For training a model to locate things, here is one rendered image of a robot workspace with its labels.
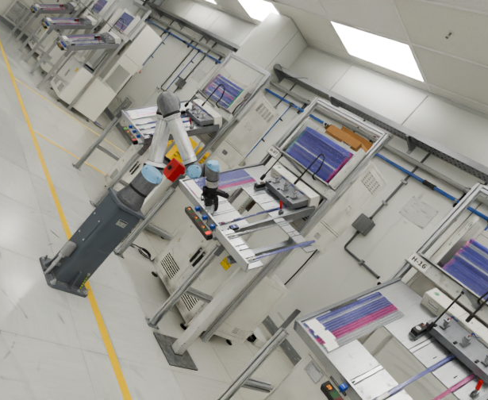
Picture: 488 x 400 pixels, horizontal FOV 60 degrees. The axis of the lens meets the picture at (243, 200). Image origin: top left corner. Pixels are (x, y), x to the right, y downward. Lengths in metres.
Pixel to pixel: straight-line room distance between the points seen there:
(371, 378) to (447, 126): 3.20
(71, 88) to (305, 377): 5.54
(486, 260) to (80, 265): 2.06
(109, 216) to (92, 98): 4.83
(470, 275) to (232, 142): 2.51
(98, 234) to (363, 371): 1.43
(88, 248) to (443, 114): 3.71
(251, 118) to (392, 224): 1.69
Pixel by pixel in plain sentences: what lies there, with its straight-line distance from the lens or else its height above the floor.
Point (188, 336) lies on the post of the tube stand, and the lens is 2.65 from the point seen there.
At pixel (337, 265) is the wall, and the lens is 4.39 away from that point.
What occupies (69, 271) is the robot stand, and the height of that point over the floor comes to 0.09.
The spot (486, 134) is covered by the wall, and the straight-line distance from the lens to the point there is 4.60.
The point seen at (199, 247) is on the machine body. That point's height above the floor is 0.45.
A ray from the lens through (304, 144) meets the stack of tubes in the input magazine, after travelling 3.20.
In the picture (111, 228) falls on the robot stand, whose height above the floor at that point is 0.41.
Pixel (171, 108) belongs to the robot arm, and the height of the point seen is 1.09.
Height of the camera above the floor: 1.12
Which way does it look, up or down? 4 degrees down
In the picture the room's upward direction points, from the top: 41 degrees clockwise
